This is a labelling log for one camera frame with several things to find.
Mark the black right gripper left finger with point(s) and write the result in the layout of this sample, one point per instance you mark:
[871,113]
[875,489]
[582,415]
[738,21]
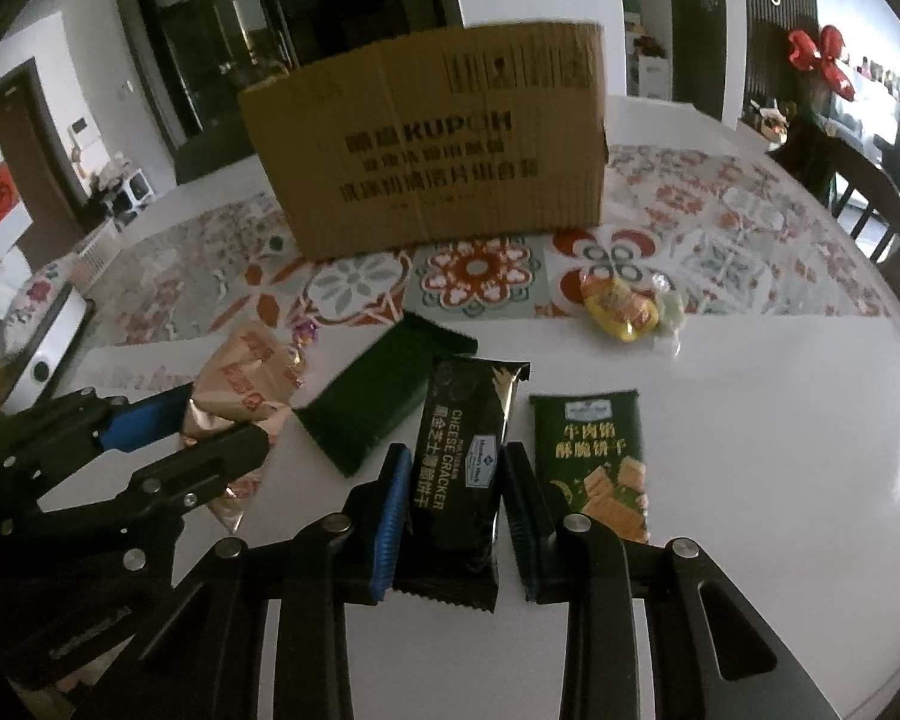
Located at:
[239,609]

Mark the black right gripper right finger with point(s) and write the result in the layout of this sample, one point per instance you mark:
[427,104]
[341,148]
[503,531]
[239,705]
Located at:
[711,654]

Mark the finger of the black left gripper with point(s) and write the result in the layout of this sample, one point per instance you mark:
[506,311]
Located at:
[187,472]
[55,438]

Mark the rose gold snack packet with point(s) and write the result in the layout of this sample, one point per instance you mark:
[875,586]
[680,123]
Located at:
[251,378]

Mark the green beef cracker packet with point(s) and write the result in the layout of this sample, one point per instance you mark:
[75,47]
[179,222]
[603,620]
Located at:
[589,459]

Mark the black cheese cracker packet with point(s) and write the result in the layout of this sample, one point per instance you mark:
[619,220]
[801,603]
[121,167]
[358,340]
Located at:
[448,545]

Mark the yellow snack packet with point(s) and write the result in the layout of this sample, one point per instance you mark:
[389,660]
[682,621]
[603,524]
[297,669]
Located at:
[617,310]

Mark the pale green candy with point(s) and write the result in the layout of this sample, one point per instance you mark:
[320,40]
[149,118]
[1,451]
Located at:
[671,309]

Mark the white appliance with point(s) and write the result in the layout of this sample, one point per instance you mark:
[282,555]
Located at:
[42,324]

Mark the dark green snack packet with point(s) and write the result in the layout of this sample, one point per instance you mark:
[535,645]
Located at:
[378,390]

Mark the small wrapped candy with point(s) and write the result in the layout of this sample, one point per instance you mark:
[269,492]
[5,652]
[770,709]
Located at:
[304,333]

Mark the brown entrance door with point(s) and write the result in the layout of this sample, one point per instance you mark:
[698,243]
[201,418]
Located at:
[50,188]

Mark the floral patterned table mat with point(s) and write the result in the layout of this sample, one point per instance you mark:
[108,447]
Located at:
[730,235]

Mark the dark glass cabinet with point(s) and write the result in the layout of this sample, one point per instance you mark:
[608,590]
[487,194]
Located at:
[195,56]

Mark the brown cardboard box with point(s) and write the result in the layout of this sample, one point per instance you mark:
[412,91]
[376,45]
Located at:
[441,135]

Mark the dark wooden chair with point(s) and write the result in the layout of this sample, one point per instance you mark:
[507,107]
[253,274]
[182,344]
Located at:
[842,179]

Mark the dark door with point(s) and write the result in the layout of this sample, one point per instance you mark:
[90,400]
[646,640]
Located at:
[699,53]

